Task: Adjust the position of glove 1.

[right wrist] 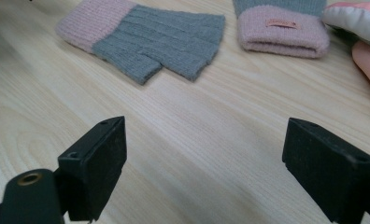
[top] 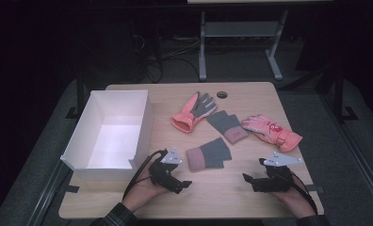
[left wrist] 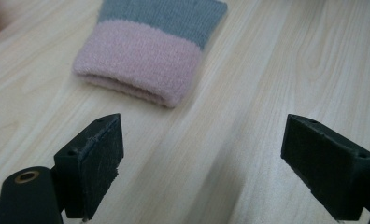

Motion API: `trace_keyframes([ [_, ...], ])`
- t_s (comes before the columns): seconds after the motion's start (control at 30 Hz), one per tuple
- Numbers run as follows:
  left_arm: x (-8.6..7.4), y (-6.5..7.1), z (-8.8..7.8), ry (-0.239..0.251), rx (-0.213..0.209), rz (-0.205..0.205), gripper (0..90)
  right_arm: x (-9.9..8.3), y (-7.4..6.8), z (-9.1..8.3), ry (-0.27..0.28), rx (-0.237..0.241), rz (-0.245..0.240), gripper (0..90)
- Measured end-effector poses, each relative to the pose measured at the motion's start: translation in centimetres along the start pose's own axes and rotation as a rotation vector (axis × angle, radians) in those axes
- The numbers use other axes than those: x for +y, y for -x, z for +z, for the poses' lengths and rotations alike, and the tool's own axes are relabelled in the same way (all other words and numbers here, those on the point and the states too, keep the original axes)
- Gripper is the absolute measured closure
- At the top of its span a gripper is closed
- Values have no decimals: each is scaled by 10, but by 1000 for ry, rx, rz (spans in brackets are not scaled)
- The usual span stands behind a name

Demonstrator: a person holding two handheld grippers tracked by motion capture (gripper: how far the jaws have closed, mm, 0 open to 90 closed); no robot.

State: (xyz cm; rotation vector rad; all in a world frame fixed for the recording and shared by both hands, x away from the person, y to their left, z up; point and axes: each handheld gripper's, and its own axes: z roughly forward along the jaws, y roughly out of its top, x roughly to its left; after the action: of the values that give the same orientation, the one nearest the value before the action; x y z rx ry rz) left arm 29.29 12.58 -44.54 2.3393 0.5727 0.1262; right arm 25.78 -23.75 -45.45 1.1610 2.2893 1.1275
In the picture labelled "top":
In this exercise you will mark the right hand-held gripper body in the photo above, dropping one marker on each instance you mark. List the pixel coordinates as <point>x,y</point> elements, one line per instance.
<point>277,180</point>

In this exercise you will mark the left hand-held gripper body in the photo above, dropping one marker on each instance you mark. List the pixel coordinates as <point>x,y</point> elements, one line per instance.
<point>162,174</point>

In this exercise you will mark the grey fingerless mitten pink cuff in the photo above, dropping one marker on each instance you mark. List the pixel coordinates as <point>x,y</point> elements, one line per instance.
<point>226,124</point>
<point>210,153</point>

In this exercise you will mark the pink and white ski glove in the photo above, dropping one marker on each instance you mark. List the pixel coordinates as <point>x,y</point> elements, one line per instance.
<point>269,131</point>

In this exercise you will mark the white box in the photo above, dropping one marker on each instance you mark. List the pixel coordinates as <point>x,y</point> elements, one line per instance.
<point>112,141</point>

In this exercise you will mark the pink glove with grey palm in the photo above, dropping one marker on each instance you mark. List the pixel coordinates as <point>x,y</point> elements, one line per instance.
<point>187,116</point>

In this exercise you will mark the person's right hand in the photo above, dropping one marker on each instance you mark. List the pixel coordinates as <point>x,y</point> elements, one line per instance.
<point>296,199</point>

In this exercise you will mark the person's left hand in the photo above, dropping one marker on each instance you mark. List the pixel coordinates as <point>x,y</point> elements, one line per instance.
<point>140,193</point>

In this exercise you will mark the black stand leg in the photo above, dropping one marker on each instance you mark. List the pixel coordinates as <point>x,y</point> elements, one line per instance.
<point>339,94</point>
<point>79,94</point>

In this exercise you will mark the metal floor rail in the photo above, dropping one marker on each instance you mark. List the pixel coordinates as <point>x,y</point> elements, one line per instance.
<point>46,194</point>
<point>357,150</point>

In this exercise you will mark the grey metal stand frame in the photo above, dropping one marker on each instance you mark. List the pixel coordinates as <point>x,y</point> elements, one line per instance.
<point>202,56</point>

